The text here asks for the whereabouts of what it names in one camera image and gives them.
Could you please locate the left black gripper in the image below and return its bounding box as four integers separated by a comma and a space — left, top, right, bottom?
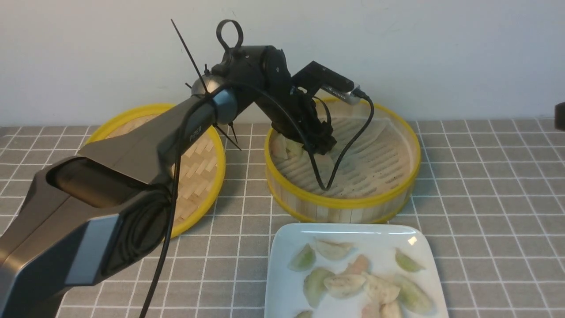
256, 86, 337, 155

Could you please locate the pale pink dumpling steamer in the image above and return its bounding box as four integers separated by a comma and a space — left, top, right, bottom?
313, 154, 335, 174

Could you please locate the bamboo steamer basket yellow rim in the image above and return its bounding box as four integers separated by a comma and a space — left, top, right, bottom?
264, 105, 422, 223

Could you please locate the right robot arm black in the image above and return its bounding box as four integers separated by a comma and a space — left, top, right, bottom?
554, 102, 565, 132

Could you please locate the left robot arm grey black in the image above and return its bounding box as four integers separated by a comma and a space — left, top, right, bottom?
1, 46, 354, 318

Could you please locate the white dumpling plate top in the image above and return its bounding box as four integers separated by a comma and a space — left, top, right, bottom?
316, 239, 355, 261

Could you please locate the white dumpling plate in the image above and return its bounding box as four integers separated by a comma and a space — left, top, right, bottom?
362, 272, 401, 305
316, 239, 355, 261
324, 274, 366, 299

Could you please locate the white square plate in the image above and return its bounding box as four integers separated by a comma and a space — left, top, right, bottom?
264, 223, 449, 318

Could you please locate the pink dumpling plate centre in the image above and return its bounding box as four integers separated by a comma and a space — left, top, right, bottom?
343, 254, 370, 275

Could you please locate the green dumpling plate lower left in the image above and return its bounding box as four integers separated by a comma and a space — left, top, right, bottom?
303, 267, 335, 308

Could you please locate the white dumpling plate centre right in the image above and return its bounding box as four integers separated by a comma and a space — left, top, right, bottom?
362, 272, 401, 305

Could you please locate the green dumpling plate bottom edge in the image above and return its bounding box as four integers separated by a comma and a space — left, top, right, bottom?
294, 310, 313, 318

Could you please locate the large green dumpling plate right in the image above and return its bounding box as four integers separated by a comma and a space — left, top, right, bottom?
393, 273, 435, 315

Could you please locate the pale dumpling plate bottom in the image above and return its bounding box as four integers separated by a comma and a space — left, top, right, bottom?
361, 300, 404, 318

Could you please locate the green dumpling in steamer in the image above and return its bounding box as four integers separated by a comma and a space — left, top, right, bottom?
285, 139, 304, 158

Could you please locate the pale dumpling in steamer left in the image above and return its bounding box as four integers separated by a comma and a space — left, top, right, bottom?
270, 133, 288, 160

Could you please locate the bamboo steamer lid yellow rim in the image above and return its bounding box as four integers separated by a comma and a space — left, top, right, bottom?
85, 103, 226, 238

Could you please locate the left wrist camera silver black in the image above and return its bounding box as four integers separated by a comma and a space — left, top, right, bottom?
291, 61, 365, 105

